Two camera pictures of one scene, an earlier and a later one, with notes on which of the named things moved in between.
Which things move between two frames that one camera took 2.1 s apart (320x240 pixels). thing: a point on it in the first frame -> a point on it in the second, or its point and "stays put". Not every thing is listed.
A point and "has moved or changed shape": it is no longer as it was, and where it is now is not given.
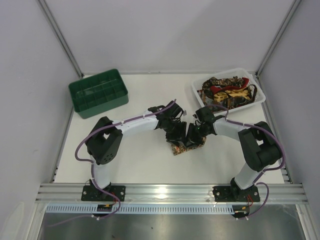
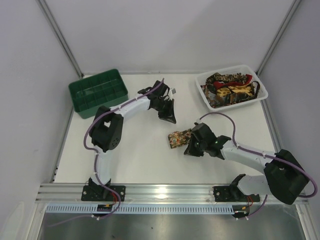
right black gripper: (194, 137) -> (196, 139)
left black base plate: (92, 193) stays put
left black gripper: (175, 136) -> (164, 105)
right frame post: (277, 37) stays put
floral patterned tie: (177, 149) has moved or changed shape
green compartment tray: (98, 93) stays put
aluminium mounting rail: (170, 194) stays put
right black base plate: (235, 194) stays put
